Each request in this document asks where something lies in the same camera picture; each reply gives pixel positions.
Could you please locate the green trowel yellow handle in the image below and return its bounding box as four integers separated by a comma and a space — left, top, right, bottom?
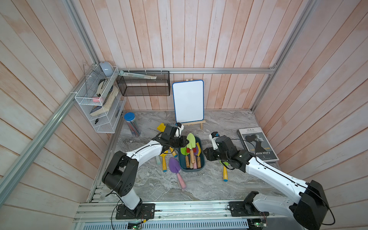
220, 161, 229, 182

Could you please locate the light blue small shovel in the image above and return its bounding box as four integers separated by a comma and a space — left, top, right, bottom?
155, 156, 161, 165

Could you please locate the purple shovel pink handle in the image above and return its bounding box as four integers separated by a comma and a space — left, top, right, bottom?
169, 157, 186, 189

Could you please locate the red shovel wooden handle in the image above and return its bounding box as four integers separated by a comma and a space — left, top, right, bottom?
186, 147, 198, 155

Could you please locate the lime shovel wooden handle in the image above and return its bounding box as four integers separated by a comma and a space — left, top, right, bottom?
187, 133, 196, 169

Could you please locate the yellow shovel wooden handle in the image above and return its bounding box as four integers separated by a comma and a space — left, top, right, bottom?
196, 142, 202, 169

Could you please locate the purple trowel pink handle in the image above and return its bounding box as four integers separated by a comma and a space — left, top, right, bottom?
193, 155, 197, 169

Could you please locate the green trowel wooden handle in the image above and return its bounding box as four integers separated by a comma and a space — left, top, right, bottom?
181, 147, 190, 169

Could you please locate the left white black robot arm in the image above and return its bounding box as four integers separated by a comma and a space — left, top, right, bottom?
102, 123, 189, 219

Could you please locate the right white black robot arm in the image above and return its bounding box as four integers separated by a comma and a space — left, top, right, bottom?
203, 132, 331, 230

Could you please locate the yellow shovel blue tip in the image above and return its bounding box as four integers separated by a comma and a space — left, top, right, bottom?
160, 151, 168, 172

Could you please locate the dark teal storage box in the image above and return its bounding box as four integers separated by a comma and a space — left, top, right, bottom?
178, 136, 206, 173

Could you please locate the black cover book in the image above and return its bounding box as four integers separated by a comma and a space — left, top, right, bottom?
237, 127, 279, 163

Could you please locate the small wooden easel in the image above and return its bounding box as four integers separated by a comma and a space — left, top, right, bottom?
184, 120, 206, 130

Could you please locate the blue lid pencil tube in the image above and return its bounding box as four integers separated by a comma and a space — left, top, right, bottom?
124, 112, 141, 137

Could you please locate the green ruler on basket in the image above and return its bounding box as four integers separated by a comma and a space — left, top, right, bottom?
119, 71, 157, 80

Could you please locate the grey round object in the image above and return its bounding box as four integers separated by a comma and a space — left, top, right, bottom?
99, 61, 114, 77

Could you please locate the yellow scoop orange handle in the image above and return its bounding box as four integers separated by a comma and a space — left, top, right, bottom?
157, 123, 166, 132

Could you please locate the yellow shovel orange handle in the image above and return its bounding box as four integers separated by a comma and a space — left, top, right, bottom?
170, 147, 177, 158

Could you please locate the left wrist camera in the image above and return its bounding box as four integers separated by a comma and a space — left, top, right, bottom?
175, 123, 184, 137

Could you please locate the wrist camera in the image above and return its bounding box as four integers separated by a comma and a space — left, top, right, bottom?
175, 123, 184, 137
209, 131, 219, 150

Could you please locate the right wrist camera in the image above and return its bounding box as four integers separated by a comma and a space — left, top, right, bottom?
209, 131, 219, 150

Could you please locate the white board blue frame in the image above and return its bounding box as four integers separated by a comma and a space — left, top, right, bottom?
172, 80, 204, 123

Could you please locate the black mesh wall basket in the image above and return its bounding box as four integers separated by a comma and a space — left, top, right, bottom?
117, 70, 171, 96

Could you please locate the book in wire shelf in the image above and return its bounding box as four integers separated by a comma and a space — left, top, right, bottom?
90, 85, 119, 117

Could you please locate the white wire shelf rack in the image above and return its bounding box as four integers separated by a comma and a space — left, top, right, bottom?
75, 65, 126, 134

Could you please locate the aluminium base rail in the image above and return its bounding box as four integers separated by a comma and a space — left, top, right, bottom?
73, 199, 311, 223

